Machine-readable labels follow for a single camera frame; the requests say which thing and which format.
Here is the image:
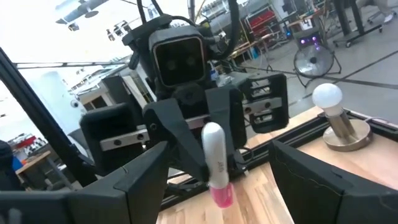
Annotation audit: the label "white bulb lamp brass base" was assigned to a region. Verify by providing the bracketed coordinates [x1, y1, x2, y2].
[312, 82, 373, 153]

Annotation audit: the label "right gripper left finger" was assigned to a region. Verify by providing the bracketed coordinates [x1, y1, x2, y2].
[67, 141, 171, 224]

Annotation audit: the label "black left wrist camera cable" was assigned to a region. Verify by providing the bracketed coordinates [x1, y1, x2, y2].
[214, 0, 241, 60]

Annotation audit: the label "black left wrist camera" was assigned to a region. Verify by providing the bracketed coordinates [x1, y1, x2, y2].
[148, 26, 209, 89]

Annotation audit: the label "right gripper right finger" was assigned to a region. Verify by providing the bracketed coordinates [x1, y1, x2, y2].
[269, 140, 379, 224]

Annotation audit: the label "red bin rack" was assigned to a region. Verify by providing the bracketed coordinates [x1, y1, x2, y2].
[247, 9, 278, 32]

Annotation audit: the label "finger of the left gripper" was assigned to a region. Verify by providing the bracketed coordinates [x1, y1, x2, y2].
[143, 99, 209, 183]
[206, 86, 248, 175]

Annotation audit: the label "thin pink marker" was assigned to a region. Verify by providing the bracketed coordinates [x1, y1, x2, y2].
[201, 121, 235, 209]

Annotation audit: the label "round metal floor fan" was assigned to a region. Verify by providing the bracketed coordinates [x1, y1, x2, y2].
[293, 44, 343, 89]

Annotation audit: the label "black computer purple lights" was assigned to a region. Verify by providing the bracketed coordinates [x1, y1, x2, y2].
[294, 26, 325, 52]

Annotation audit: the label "black rolling stand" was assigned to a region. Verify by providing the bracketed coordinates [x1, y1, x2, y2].
[332, 0, 384, 49]

